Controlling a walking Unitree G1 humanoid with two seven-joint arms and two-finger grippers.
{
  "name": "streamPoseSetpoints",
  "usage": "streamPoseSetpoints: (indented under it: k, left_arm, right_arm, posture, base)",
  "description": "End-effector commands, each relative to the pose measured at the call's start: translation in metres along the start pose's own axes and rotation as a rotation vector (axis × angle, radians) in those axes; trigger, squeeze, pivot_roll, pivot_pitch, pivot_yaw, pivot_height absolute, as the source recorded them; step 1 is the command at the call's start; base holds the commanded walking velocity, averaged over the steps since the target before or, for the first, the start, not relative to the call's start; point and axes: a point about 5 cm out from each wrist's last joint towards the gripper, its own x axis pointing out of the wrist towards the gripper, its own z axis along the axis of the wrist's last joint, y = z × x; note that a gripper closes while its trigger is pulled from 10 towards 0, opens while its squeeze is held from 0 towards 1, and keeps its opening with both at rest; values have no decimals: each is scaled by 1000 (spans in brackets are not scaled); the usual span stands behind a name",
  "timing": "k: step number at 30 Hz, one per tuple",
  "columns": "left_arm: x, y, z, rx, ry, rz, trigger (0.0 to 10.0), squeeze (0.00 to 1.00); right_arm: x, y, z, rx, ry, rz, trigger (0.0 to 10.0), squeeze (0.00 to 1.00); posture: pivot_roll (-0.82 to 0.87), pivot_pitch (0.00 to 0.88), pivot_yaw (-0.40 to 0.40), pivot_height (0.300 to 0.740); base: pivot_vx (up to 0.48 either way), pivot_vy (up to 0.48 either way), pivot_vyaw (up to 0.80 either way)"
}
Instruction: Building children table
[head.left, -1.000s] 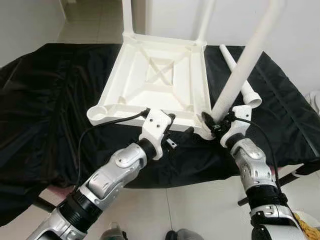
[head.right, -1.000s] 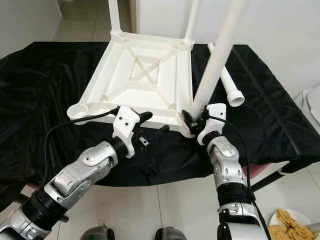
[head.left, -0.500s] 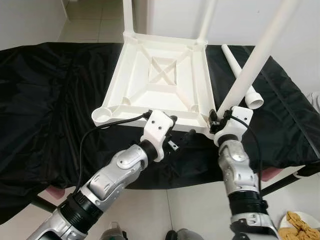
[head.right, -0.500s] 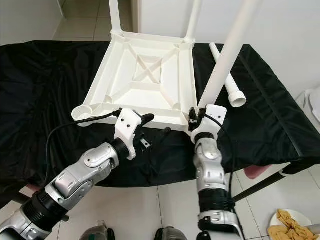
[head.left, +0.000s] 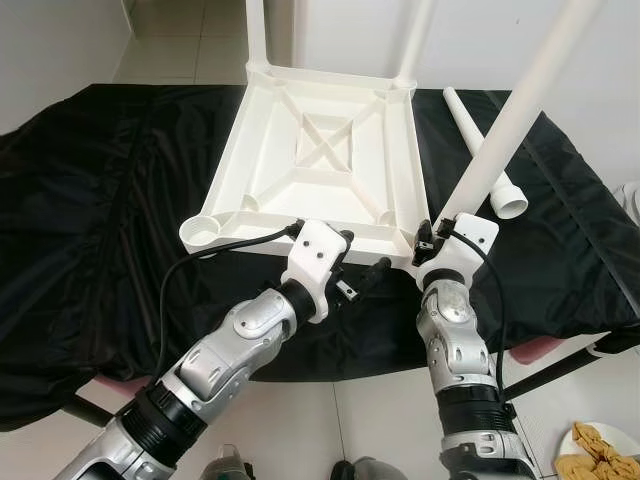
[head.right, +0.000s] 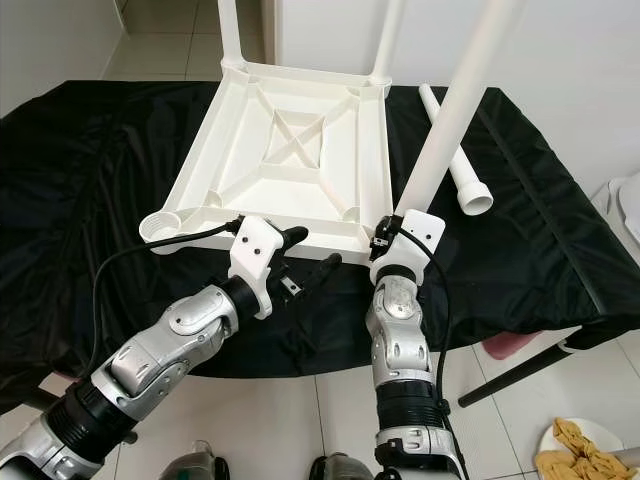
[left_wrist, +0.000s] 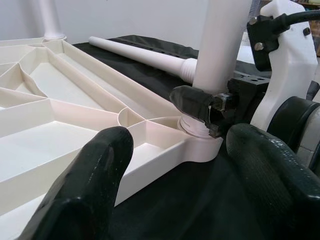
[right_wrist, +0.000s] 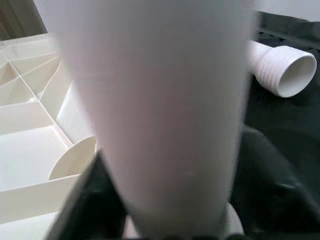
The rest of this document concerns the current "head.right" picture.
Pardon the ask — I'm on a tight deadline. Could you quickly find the yellow cloth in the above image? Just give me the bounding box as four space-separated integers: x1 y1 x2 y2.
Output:
535 418 639 480

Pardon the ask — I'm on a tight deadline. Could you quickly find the black tablecloth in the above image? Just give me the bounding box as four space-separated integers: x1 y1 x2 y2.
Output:
0 78 640 416

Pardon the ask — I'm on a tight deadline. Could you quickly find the pink cloth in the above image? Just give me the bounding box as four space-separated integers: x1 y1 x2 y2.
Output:
480 332 533 363
50 364 82 384

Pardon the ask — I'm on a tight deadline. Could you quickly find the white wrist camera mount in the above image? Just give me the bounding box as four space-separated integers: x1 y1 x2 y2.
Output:
368 210 447 288
226 217 286 321

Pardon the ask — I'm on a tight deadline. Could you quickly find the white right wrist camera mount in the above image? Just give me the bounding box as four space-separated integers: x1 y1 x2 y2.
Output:
368 210 447 288

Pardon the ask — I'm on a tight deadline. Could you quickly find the grey robot left foot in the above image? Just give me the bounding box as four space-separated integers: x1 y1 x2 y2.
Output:
159 442 232 480

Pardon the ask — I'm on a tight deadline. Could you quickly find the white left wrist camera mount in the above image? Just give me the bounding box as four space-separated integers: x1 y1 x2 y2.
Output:
226 217 286 321

